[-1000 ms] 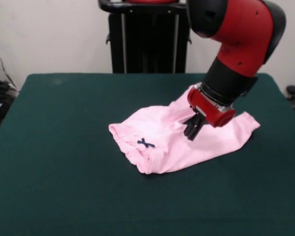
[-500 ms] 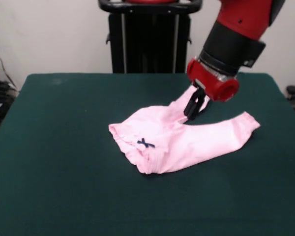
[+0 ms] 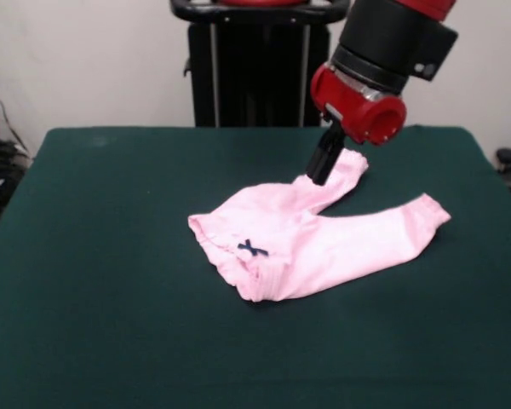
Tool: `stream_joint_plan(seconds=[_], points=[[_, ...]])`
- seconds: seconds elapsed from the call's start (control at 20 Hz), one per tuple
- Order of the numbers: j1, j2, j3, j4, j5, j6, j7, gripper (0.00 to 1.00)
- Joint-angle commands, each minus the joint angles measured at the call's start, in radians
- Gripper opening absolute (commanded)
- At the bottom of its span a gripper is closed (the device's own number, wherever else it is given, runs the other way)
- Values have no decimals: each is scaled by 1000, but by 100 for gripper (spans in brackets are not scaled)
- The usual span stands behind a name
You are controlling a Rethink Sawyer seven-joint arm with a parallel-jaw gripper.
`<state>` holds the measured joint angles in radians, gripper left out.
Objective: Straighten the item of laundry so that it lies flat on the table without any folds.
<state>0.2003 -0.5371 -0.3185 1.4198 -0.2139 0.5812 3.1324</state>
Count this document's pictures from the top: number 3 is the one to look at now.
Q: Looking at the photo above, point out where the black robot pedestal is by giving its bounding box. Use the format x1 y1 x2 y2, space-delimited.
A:
169 0 351 128

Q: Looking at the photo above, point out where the dark green table cloth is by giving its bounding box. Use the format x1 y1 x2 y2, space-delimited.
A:
0 125 511 409

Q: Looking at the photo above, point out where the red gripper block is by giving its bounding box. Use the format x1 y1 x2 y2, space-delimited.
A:
306 63 409 187

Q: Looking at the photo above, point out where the black cable bundle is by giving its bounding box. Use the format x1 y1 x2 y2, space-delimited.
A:
0 138 32 174

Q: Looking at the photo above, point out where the pink garment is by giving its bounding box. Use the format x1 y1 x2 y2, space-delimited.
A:
187 147 452 303

